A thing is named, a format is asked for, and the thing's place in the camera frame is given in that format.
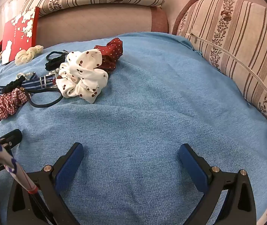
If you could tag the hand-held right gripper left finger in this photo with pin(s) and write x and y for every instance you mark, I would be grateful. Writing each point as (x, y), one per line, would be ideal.
(69, 166)

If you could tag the red plaid scrunchie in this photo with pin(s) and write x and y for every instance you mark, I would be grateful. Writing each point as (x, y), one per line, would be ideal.
(6, 105)

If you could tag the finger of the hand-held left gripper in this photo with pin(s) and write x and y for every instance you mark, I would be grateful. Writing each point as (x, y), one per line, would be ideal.
(12, 137)

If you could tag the thin navy headband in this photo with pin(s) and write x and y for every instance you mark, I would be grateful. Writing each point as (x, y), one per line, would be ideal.
(35, 106)

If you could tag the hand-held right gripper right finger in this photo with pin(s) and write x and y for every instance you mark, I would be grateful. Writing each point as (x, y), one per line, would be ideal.
(193, 166)

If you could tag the square striped floral cushion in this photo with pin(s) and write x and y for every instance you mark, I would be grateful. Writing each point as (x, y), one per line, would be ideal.
(241, 51)

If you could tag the red flowered box lid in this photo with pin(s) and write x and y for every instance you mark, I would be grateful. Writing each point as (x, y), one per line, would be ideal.
(18, 32)

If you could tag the blue blanket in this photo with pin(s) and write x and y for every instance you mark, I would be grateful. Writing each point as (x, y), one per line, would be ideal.
(147, 98)

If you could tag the pink brown sofa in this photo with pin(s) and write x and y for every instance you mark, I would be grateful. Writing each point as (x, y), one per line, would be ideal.
(96, 23)

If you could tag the black hair clip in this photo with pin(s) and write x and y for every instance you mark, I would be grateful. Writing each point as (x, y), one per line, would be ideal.
(13, 84)

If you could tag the red dotted scrunchie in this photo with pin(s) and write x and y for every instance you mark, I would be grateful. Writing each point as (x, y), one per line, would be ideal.
(112, 49)

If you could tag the cream scrunchie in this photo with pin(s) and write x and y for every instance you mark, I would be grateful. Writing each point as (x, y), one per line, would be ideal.
(27, 55)

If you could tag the white cherry print scrunchie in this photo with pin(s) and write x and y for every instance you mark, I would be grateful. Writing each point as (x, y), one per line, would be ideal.
(81, 75)

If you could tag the blue striped fabric band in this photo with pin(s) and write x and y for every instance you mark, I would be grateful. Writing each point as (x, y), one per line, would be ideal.
(37, 82)

